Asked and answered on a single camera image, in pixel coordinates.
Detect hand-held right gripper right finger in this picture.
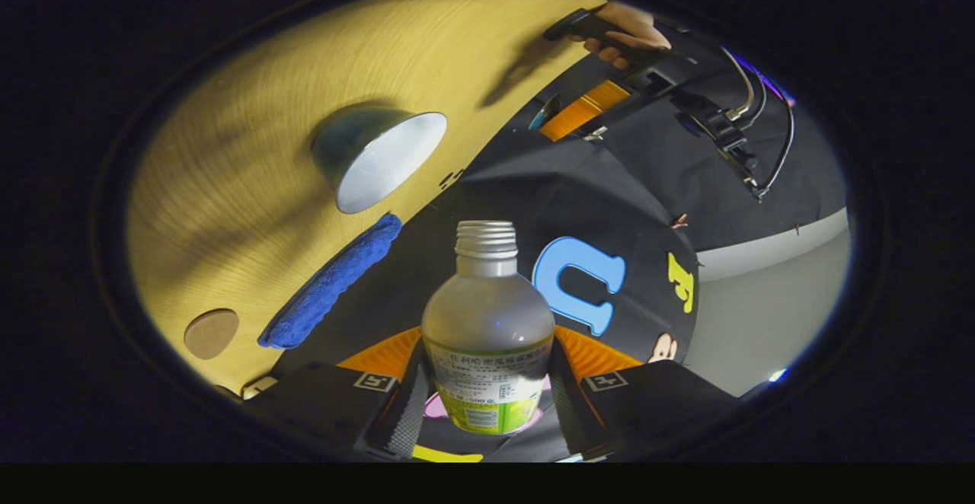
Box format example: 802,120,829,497
550,324,740,459

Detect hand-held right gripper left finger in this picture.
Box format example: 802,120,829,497
244,327,427,461

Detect teal teacup lid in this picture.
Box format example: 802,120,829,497
529,94,561,132

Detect silver green water bottle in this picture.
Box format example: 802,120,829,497
421,220,556,436

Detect teal teacup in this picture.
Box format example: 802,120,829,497
311,106,449,215

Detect round cork coaster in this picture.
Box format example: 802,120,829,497
184,308,240,360

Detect black backdrop cloth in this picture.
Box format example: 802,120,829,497
270,32,846,463

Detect blue towel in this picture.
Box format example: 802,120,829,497
257,212,403,350

